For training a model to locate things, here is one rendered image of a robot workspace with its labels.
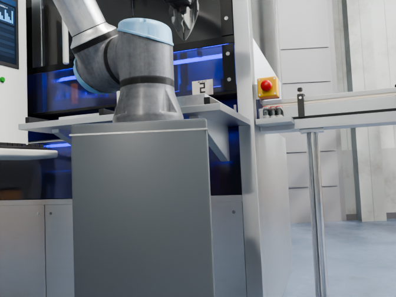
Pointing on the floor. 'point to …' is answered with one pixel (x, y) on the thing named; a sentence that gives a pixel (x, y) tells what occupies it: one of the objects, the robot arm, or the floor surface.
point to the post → (249, 150)
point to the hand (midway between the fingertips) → (185, 36)
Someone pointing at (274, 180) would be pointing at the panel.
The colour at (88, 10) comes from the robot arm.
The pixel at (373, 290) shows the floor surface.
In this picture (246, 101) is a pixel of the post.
